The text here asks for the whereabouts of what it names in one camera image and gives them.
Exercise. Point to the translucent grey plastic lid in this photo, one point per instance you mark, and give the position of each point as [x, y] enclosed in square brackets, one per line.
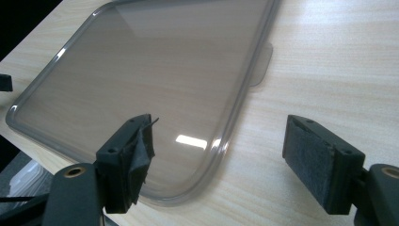
[150, 72]

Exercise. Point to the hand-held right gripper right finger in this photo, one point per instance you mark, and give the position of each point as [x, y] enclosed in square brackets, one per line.
[326, 163]

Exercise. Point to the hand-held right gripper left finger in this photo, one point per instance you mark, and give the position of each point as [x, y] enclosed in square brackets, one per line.
[117, 175]

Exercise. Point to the clear plastic box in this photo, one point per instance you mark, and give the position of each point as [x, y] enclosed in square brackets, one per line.
[29, 180]

